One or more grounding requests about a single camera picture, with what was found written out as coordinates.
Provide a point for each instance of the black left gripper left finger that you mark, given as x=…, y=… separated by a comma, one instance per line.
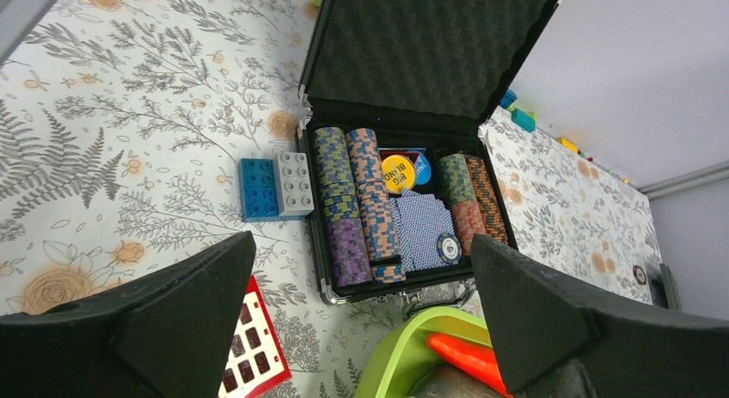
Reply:
x=166, y=334

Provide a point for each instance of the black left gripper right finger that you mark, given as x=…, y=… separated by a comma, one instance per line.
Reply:
x=558, y=336

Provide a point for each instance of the orange toy carrot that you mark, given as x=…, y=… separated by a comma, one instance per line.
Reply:
x=474, y=359

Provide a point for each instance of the red white window brick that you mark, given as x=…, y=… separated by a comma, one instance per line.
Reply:
x=256, y=361

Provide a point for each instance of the loose poker chip on table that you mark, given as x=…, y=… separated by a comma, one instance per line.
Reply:
x=640, y=275

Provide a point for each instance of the grey building baseplate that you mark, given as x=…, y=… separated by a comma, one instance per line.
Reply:
x=664, y=288

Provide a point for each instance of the green plastic tray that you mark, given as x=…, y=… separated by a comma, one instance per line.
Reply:
x=403, y=357

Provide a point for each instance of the blue toy brick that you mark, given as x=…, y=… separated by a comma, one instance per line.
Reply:
x=258, y=192

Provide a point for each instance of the blue playing card deck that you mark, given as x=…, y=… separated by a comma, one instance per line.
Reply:
x=426, y=232

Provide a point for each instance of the yellow toy block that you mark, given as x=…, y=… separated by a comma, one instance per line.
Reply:
x=568, y=145

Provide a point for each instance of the grey toy brick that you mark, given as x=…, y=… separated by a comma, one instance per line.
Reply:
x=293, y=183

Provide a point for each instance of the blue small blind button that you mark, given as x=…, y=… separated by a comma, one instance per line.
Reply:
x=423, y=170

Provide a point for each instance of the teal toy block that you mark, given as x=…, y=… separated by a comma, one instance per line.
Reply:
x=524, y=120

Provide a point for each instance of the yellow big blind button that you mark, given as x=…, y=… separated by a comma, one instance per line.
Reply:
x=399, y=174

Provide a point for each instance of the black poker chip case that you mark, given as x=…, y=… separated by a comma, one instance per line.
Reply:
x=419, y=73

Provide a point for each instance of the blue toy block at wall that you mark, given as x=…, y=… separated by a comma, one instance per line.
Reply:
x=508, y=99

